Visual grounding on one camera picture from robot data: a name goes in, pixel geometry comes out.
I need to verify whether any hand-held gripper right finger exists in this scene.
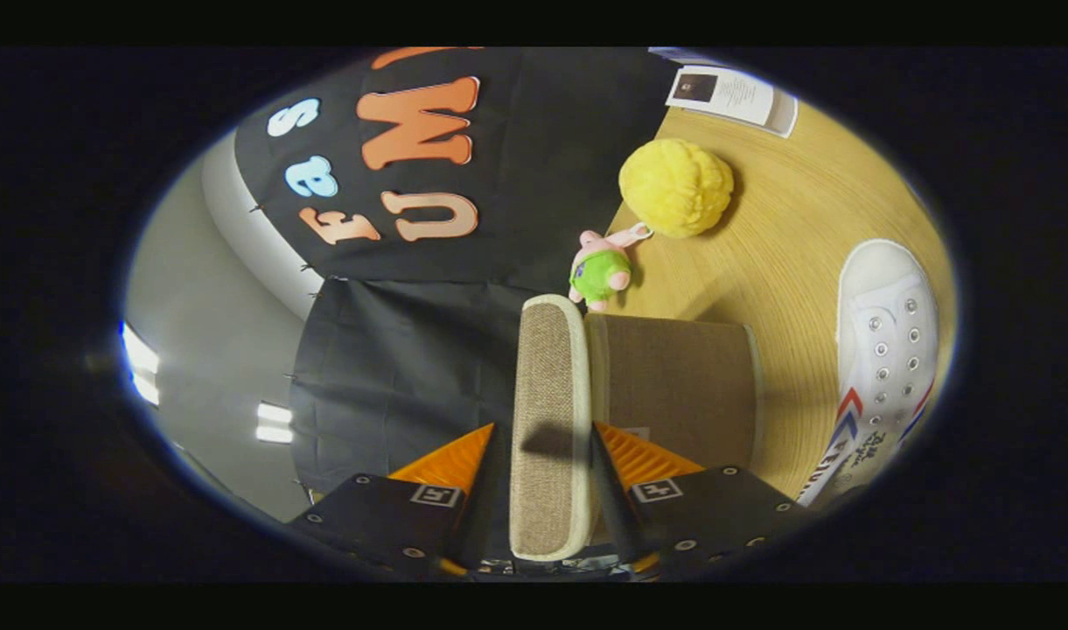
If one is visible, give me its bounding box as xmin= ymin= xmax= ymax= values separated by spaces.
xmin=590 ymin=422 xmax=814 ymax=578

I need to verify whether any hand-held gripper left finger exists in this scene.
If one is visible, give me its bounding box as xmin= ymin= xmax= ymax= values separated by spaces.
xmin=287 ymin=423 xmax=513 ymax=578

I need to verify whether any beige fabric storage box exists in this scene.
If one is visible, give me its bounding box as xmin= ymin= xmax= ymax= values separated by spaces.
xmin=509 ymin=295 xmax=764 ymax=561

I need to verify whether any white shoe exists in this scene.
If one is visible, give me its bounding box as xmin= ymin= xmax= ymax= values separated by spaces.
xmin=796 ymin=238 xmax=941 ymax=510

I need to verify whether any ceiling light panel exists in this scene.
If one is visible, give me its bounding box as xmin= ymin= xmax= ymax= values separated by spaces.
xmin=121 ymin=320 xmax=161 ymax=407
xmin=255 ymin=402 xmax=295 ymax=445

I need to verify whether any pink green plush toy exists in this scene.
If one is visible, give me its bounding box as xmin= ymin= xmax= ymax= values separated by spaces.
xmin=569 ymin=223 xmax=654 ymax=313

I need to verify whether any yellow fluffy ball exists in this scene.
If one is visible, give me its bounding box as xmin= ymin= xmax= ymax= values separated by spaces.
xmin=618 ymin=137 xmax=736 ymax=239

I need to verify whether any white book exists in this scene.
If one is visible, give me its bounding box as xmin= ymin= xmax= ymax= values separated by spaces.
xmin=665 ymin=64 xmax=799 ymax=139

